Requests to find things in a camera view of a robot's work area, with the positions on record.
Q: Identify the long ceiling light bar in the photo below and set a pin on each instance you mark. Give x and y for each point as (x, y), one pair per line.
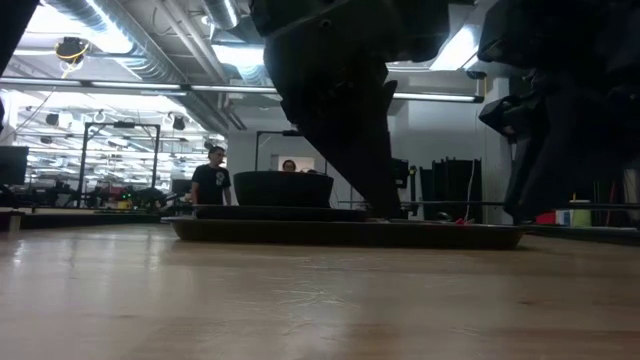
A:
(150, 86)

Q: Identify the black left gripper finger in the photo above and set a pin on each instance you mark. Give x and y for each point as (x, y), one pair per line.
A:
(355, 150)

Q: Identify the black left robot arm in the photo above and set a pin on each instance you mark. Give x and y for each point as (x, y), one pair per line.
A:
(12, 25)

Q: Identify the black frame clamp knob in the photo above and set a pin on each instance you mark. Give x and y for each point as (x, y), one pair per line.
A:
(443, 217)

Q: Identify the blue white box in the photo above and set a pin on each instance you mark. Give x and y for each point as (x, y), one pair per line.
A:
(564, 218)

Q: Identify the pale green cylinder container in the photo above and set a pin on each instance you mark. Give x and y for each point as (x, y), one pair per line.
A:
(582, 217)

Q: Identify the black curtain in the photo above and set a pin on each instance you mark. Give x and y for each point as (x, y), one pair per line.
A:
(450, 185)

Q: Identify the black bowl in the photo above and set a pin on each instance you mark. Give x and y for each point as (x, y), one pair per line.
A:
(282, 190)

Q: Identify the silver ventilation duct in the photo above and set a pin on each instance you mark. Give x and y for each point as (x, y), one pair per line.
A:
(222, 12)

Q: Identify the person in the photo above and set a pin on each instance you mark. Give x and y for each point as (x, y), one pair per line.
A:
(211, 182)
(289, 165)

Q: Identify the black round plate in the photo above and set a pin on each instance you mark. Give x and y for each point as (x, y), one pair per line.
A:
(280, 214)

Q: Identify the brown plastic tray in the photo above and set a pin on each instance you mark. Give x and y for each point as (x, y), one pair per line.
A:
(325, 234)

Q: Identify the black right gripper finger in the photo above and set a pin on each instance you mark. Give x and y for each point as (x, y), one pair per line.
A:
(550, 180)

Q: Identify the red box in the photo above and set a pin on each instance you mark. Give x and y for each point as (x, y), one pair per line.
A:
(546, 219)

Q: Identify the black ceiling camera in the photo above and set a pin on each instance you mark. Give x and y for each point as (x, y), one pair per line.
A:
(476, 75)

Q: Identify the black aluminium table frame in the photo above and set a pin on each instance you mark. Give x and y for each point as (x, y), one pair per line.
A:
(75, 220)

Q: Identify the black monitor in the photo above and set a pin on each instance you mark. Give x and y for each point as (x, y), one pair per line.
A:
(401, 172)
(12, 165)

